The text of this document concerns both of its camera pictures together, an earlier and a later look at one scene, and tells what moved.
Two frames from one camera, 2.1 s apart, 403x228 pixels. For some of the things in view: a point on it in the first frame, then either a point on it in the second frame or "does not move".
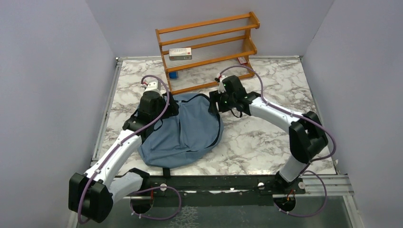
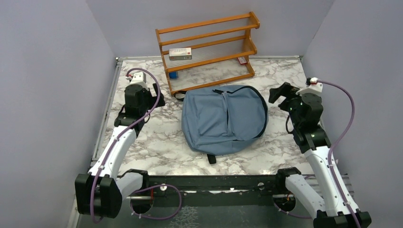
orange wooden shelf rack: [206, 54] does not move
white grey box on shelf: [178, 53] does not move
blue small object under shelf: [173, 75] does not move
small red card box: [242, 60] does not move
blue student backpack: [188, 137] to [221, 120]
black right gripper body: [225, 102] to [290, 104]
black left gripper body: [170, 109] to [148, 104]
